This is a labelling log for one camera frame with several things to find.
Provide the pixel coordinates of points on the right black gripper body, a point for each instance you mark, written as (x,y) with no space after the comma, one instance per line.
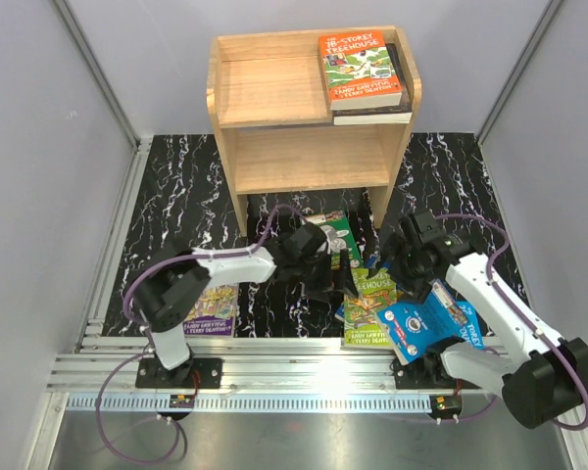
(409,270)

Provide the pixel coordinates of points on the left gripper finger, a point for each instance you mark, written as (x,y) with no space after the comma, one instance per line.
(320,295)
(344,281)

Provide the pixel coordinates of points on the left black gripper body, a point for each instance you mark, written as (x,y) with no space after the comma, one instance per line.
(317,273)

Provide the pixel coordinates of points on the dark blue 91-Storey Treehouse book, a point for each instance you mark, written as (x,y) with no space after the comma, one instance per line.
(340,313)

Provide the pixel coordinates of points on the green 65-Storey Treehouse book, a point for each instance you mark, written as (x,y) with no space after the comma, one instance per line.
(369,336)

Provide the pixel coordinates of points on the green coin cover book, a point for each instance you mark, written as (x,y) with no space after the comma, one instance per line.
(335,225)

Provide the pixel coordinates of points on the purple 52-Storey Treehouse book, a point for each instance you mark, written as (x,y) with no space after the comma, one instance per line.
(214,314)

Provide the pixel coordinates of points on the dark Tale of Two Cities book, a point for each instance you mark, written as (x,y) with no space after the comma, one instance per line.
(401,113)

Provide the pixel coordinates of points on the orange 78-Storey Treehouse book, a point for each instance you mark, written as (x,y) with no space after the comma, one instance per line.
(358,71)

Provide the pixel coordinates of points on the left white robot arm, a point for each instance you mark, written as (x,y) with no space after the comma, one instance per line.
(169,288)

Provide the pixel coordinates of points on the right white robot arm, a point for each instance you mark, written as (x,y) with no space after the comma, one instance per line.
(539,374)

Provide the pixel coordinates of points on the light blue paperback book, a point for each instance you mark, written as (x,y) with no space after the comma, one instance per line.
(411,327)

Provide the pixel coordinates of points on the blue Storey Treehouse book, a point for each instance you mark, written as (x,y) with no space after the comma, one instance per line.
(468,325)

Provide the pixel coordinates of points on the black marble pattern mat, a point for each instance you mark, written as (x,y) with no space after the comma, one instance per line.
(183,196)

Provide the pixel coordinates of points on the wooden two-tier shelf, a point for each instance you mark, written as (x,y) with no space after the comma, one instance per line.
(274,130)

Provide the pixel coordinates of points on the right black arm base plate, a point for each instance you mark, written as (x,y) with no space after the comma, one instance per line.
(414,376)

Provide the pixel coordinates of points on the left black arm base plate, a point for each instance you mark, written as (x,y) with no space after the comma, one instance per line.
(201,372)

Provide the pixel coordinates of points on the aluminium rail frame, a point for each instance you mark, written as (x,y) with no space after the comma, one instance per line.
(290,397)

